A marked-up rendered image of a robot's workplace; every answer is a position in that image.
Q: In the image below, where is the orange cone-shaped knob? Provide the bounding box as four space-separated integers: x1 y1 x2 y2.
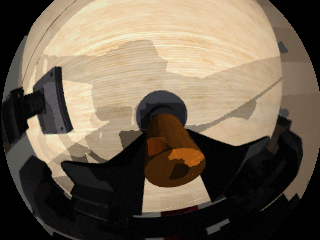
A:
144 115 207 188

